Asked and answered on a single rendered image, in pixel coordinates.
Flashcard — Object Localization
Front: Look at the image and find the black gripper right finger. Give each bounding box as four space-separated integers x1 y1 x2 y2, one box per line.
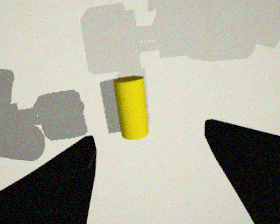
204 120 280 224

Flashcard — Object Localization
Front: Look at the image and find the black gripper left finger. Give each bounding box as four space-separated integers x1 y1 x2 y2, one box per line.
0 135 96 224

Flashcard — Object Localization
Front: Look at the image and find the yellow tall cylinder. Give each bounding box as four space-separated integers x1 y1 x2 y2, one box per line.
113 75 149 140

